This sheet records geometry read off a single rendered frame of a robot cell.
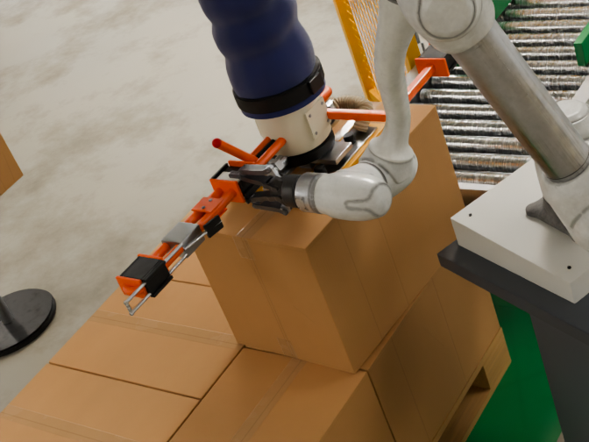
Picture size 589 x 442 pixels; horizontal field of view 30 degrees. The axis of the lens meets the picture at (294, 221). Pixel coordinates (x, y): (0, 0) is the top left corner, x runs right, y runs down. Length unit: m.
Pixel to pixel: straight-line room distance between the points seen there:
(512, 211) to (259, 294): 0.65
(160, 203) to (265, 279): 2.25
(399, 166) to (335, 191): 0.17
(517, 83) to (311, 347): 1.00
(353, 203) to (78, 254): 2.64
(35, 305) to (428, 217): 2.14
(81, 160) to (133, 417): 2.81
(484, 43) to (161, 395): 1.40
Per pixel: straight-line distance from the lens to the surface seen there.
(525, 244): 2.51
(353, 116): 2.66
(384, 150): 2.42
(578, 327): 2.37
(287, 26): 2.55
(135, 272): 2.38
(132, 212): 4.92
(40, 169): 5.68
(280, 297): 2.69
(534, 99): 2.10
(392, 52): 2.18
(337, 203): 2.33
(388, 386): 2.83
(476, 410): 3.30
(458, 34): 1.92
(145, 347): 3.13
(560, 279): 2.41
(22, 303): 4.64
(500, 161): 3.31
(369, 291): 2.72
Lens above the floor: 2.33
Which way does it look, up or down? 32 degrees down
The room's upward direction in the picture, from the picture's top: 22 degrees counter-clockwise
